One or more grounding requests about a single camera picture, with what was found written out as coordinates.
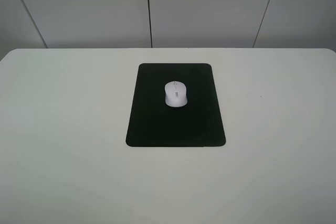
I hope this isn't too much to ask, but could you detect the black rectangular mouse pad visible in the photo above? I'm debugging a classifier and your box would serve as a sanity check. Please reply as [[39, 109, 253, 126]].
[[125, 63, 226, 147]]

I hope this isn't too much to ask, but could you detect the white wireless computer mouse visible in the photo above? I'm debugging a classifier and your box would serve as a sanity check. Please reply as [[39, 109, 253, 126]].
[[164, 81, 187, 108]]

